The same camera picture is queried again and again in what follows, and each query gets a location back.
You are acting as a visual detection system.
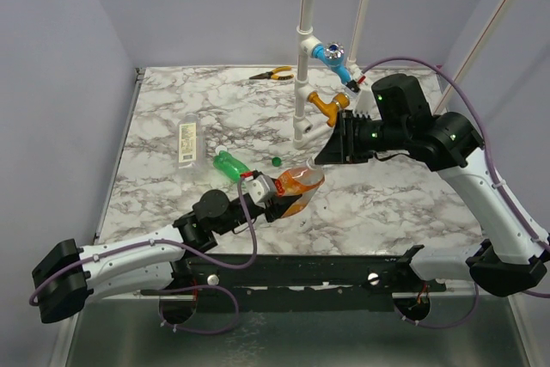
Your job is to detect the green plastic bottle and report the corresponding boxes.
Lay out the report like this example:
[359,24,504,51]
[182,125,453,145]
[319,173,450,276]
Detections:
[213,151,250,183]

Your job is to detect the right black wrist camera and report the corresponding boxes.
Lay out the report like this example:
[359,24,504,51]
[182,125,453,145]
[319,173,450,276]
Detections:
[345,74,431,125]

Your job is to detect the brass yellow faucet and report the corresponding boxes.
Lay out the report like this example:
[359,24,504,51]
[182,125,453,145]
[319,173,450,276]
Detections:
[307,91,350,127]

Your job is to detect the blue plastic faucet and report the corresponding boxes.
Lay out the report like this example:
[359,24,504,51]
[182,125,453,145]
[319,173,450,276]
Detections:
[311,42,352,85]

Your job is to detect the yellow handled pliers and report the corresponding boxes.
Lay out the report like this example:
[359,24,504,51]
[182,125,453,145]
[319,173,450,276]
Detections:
[249,66,294,81]

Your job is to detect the white PVC pipe frame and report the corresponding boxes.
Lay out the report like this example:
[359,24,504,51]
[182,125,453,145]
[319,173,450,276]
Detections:
[293,0,513,149]

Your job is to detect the clear square water bottle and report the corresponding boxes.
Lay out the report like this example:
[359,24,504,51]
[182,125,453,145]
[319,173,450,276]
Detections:
[177,113,205,171]

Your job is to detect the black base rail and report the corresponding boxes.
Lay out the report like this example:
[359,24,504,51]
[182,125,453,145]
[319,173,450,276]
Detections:
[85,250,469,315]

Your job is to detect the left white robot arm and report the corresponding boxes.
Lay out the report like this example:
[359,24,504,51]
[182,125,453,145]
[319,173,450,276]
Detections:
[29,190,302,324]

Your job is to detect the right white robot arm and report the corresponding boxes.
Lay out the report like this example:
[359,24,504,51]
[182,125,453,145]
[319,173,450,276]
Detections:
[315,111,549,297]

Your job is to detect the orange label tea bottle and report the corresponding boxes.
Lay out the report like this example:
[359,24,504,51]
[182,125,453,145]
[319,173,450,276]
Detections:
[276,157,325,212]

